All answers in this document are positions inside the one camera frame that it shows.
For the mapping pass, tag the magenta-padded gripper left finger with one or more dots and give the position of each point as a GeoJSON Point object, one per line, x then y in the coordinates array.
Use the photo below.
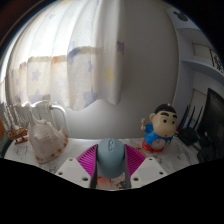
{"type": "Point", "coordinates": [75, 171]}

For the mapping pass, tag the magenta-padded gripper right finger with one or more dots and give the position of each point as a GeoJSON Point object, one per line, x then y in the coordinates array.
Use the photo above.
{"type": "Point", "coordinates": [148, 171]}

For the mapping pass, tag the light blue computer mouse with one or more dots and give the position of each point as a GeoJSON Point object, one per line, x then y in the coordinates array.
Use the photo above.
{"type": "Point", "coordinates": [110, 158]}

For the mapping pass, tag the white printed tablecloth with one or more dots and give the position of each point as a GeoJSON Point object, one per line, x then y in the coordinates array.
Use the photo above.
{"type": "Point", "coordinates": [80, 146]}

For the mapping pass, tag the cartoon boy figure clock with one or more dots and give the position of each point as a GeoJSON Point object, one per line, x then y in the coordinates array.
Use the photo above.
{"type": "Point", "coordinates": [159, 131]}

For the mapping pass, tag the large white conch shell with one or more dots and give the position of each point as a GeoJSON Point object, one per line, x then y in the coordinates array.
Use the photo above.
{"type": "Point", "coordinates": [46, 140]}

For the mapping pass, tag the black router with antennas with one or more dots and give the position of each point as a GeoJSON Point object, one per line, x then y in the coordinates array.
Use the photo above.
{"type": "Point", "coordinates": [188, 135]}

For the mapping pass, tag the white radiator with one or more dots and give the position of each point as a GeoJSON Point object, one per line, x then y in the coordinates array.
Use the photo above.
{"type": "Point", "coordinates": [50, 110]}

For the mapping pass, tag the wooden model sailing ship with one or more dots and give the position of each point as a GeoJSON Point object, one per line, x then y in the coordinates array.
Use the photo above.
{"type": "Point", "coordinates": [16, 133]}

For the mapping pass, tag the black monitor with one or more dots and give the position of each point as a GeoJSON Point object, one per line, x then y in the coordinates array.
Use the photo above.
{"type": "Point", "coordinates": [213, 123]}

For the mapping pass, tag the white star-print curtain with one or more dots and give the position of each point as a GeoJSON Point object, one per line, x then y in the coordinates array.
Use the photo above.
{"type": "Point", "coordinates": [66, 60]}

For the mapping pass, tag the white wall shelf unit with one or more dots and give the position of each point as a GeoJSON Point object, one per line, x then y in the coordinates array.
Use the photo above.
{"type": "Point", "coordinates": [200, 50]}

